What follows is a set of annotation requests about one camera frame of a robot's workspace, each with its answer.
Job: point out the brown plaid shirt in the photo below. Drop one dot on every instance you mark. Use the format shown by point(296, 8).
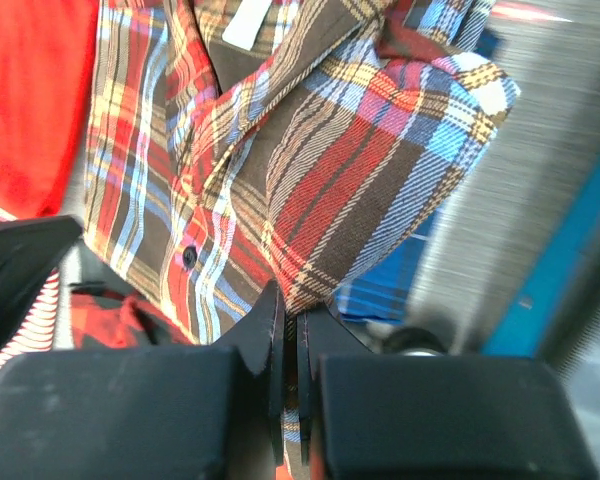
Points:
point(234, 143)

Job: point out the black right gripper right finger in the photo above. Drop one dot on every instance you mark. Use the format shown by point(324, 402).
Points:
point(318, 332)

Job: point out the blue open suitcase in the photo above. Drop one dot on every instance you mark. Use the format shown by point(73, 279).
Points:
point(547, 311)

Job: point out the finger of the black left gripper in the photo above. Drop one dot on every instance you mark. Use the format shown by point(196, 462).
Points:
point(29, 251)

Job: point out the red white striped garment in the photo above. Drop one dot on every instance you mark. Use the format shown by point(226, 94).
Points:
point(36, 333)

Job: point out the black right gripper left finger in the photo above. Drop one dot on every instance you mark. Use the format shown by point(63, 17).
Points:
point(258, 391)

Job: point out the red black checked shirt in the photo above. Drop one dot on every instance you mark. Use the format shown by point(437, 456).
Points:
point(108, 319)

